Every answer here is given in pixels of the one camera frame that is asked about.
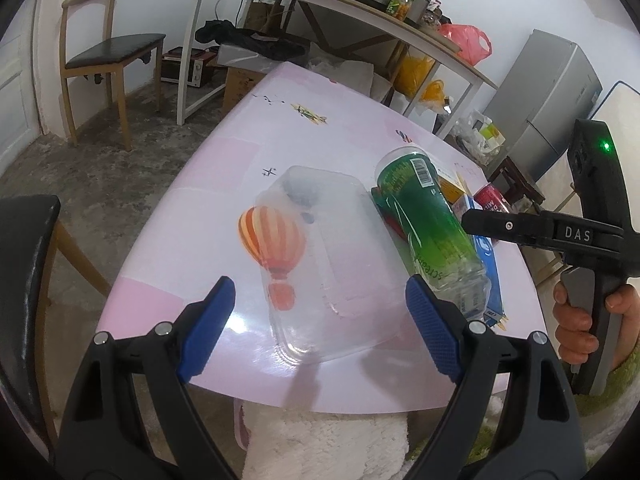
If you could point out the yellow plastic bag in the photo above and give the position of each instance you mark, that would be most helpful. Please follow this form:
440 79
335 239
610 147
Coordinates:
415 75
435 92

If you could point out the clear plastic container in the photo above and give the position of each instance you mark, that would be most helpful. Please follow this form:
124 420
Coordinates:
345 240

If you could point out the red drink can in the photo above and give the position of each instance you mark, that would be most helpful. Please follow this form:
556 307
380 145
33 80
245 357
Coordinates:
492 197

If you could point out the toaster oven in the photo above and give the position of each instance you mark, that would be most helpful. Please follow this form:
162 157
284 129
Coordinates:
182 67

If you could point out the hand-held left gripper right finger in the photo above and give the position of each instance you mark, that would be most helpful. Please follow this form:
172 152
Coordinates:
430 325

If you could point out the blue white carton box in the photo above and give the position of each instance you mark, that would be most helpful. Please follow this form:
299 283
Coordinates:
492 270

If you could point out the white board blue edge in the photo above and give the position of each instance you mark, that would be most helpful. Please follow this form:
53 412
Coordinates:
625 105

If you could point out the dark wooden stool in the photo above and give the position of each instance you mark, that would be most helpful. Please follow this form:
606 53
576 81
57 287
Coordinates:
510 172

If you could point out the grey refrigerator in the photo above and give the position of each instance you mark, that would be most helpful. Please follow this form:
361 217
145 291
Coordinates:
550 90

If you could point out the person's right hand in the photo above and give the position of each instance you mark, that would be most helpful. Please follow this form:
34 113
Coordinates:
575 335

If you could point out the green plastic bottle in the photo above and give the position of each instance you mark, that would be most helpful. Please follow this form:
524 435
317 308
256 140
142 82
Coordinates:
430 220

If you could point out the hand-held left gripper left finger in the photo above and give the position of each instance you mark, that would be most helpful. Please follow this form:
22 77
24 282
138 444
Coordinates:
210 330

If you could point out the green yellow jar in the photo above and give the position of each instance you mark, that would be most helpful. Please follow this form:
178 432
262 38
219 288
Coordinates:
400 5

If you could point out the white fluffy cloth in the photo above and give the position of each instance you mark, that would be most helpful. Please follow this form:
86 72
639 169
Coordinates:
325 440

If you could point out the black cloth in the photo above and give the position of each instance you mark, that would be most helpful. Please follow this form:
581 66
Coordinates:
240 37

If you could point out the wooden chair black seat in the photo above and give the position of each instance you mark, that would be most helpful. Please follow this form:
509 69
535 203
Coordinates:
115 50
25 260

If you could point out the brown cardboard box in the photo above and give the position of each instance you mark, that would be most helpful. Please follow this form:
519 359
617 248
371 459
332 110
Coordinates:
240 87

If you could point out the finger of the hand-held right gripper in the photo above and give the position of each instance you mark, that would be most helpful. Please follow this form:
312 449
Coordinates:
505 227

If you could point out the pink plastic bag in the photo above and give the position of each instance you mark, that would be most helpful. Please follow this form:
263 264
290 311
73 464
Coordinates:
465 40

